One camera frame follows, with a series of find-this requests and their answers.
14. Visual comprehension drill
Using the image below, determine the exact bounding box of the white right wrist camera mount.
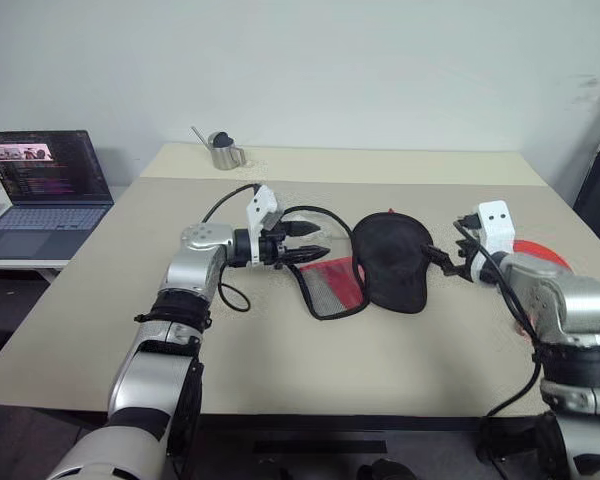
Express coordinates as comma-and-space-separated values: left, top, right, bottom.
469, 199, 517, 284

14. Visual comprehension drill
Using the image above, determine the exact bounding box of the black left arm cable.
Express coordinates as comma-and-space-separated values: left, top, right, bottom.
201, 183, 262, 312

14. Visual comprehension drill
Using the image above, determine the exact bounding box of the red and black paddle case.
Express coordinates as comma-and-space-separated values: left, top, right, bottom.
282, 204, 434, 322

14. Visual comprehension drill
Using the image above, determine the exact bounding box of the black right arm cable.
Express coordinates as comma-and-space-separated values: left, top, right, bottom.
452, 213, 542, 420

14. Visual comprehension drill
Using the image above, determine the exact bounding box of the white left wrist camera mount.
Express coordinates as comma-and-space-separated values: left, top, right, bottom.
244, 184, 284, 266

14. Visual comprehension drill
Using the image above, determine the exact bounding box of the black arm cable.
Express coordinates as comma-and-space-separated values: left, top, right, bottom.
201, 183, 262, 312
452, 213, 542, 420

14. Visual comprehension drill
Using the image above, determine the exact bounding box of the open grey laptop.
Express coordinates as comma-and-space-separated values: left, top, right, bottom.
0, 130, 116, 262

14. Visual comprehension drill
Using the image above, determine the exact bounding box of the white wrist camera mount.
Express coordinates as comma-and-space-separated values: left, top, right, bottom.
469, 199, 517, 284
244, 184, 284, 266

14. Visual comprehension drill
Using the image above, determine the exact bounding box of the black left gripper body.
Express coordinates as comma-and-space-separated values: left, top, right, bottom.
258, 221, 294, 269

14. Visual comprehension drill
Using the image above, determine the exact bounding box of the stainless steel jug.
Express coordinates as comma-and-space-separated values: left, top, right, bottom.
208, 132, 248, 171

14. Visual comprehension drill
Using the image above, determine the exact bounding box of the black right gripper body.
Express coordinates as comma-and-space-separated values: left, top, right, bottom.
454, 238, 482, 282

